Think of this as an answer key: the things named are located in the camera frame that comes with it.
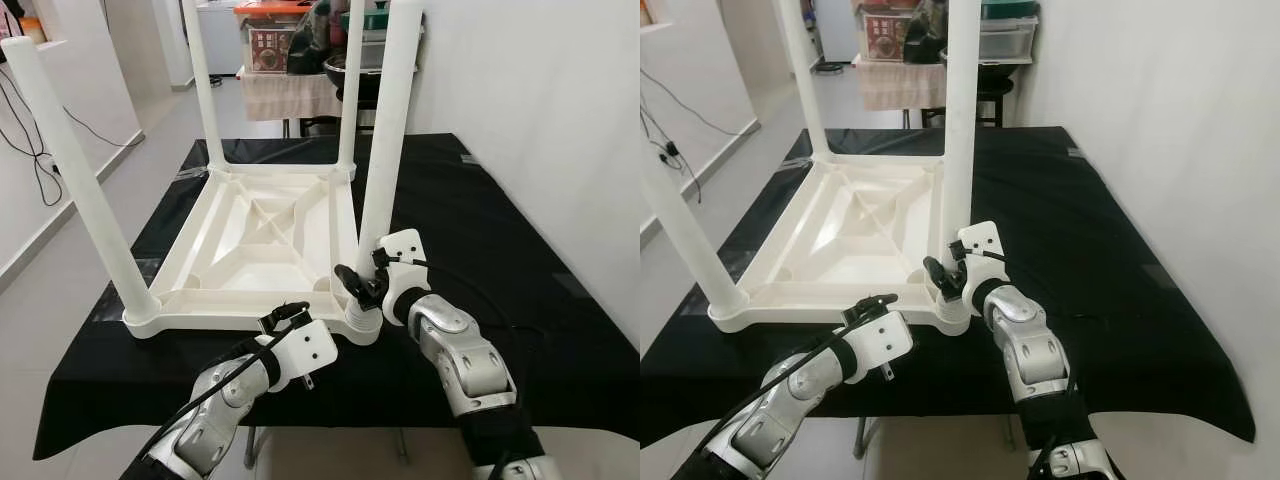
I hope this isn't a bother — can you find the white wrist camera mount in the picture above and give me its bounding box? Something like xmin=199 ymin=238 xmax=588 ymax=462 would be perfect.
xmin=376 ymin=228 xmax=432 ymax=327
xmin=262 ymin=310 xmax=339 ymax=393
xmin=845 ymin=303 xmax=914 ymax=387
xmin=954 ymin=220 xmax=1010 ymax=317

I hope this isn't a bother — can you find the beige patterned tablecloth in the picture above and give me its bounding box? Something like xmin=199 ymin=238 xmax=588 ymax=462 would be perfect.
xmin=853 ymin=56 xmax=947 ymax=111
xmin=238 ymin=68 xmax=343 ymax=123

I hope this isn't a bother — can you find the red printed box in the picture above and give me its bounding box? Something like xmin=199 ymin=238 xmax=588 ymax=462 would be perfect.
xmin=860 ymin=3 xmax=912 ymax=64
xmin=246 ymin=3 xmax=297 ymax=74

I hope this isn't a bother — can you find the thin black wall cable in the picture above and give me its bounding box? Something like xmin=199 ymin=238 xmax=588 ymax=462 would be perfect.
xmin=58 ymin=98 xmax=143 ymax=151
xmin=640 ymin=65 xmax=753 ymax=138

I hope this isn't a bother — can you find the black tablecloth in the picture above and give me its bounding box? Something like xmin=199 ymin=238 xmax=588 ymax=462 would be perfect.
xmin=640 ymin=125 xmax=1256 ymax=446
xmin=33 ymin=132 xmax=641 ymax=461

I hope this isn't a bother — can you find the looped black wall cable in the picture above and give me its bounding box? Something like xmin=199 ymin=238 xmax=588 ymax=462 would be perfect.
xmin=640 ymin=98 xmax=703 ymax=203
xmin=0 ymin=62 xmax=67 ymax=208

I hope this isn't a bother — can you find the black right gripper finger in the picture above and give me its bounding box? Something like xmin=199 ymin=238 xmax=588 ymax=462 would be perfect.
xmin=922 ymin=255 xmax=957 ymax=300
xmin=334 ymin=263 xmax=373 ymax=308

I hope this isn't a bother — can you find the white plastic table leg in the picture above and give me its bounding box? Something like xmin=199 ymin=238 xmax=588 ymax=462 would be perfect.
xmin=640 ymin=150 xmax=747 ymax=318
xmin=0 ymin=35 xmax=161 ymax=326
xmin=930 ymin=0 xmax=984 ymax=323
xmin=345 ymin=0 xmax=426 ymax=329
xmin=180 ymin=0 xmax=229 ymax=171
xmin=778 ymin=0 xmax=831 ymax=161
xmin=335 ymin=0 xmax=364 ymax=177

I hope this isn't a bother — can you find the white tall appliance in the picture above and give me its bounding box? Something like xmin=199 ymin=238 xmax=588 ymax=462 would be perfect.
xmin=195 ymin=0 xmax=248 ymax=77
xmin=813 ymin=0 xmax=862 ymax=67

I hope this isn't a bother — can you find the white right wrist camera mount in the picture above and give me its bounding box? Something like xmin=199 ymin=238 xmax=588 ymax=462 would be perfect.
xmin=954 ymin=220 xmax=1010 ymax=317
xmin=376 ymin=228 xmax=432 ymax=327

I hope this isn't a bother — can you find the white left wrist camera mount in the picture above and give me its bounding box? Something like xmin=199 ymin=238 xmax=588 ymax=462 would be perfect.
xmin=845 ymin=303 xmax=914 ymax=387
xmin=262 ymin=310 xmax=339 ymax=393

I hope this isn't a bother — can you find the black bag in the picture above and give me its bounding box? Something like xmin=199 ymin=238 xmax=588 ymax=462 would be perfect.
xmin=905 ymin=0 xmax=951 ymax=67
xmin=290 ymin=0 xmax=347 ymax=77

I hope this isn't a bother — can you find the white plastic children table top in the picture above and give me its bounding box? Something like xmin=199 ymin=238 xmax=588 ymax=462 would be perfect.
xmin=708 ymin=155 xmax=971 ymax=336
xmin=122 ymin=165 xmax=386 ymax=346

